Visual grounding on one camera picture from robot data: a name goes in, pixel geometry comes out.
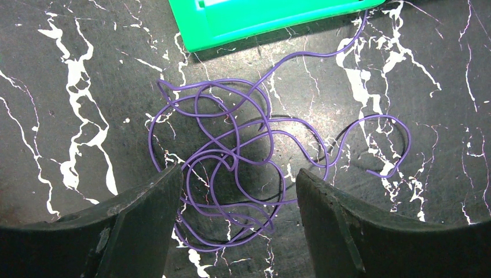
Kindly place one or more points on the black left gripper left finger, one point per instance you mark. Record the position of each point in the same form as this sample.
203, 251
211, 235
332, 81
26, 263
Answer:
126, 236

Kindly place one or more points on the green plastic bin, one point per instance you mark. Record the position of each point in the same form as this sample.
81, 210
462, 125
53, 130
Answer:
207, 24

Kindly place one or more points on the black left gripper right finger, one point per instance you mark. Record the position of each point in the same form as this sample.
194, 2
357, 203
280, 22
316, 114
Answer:
348, 237

